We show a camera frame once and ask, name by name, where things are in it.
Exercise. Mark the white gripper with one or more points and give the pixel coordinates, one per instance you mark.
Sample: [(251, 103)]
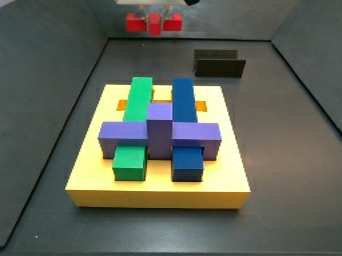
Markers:
[(143, 4)]

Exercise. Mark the yellow base board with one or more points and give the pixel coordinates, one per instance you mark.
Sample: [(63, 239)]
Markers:
[(222, 190)]

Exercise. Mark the green long block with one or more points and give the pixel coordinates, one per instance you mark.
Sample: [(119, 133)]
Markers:
[(130, 158)]

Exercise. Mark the purple cross-shaped block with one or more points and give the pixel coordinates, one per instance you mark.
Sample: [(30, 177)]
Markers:
[(159, 134)]

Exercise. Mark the dark blue long block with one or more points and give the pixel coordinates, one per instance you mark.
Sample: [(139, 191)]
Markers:
[(187, 153)]

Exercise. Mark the black rectangular stand block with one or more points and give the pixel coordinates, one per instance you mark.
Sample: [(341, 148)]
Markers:
[(218, 63)]

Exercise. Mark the red cross-shaped block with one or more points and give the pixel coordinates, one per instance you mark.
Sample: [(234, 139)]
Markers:
[(154, 23)]

